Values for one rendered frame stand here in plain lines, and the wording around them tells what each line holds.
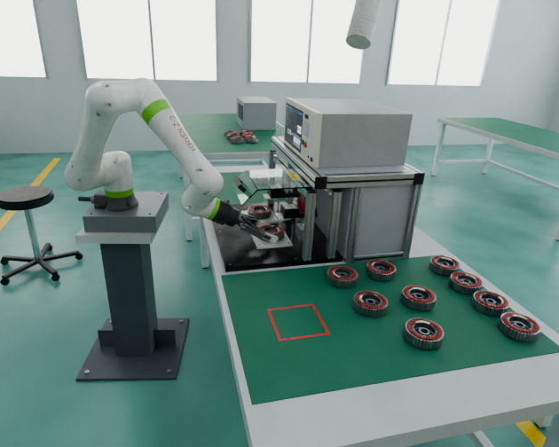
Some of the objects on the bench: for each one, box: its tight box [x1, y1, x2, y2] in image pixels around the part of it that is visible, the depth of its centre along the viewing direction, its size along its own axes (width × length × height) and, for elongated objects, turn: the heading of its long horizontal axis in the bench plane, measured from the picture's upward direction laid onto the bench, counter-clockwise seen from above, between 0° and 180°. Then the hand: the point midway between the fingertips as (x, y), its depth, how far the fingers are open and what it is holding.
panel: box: [297, 187, 354, 258], centre depth 189 cm, size 1×66×30 cm, turn 9°
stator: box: [404, 318, 445, 349], centre depth 124 cm, size 11×11×4 cm
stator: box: [366, 260, 397, 281], centre depth 158 cm, size 11×11×4 cm
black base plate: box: [212, 201, 342, 272], centre depth 189 cm, size 47×64×2 cm
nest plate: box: [251, 231, 293, 249], centre depth 178 cm, size 15×15×1 cm
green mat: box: [221, 255, 559, 405], centre depth 138 cm, size 94×61×1 cm, turn 99°
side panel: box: [344, 184, 422, 263], centre depth 164 cm, size 28×3×32 cm, turn 99°
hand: (270, 232), depth 177 cm, fingers closed on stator, 11 cm apart
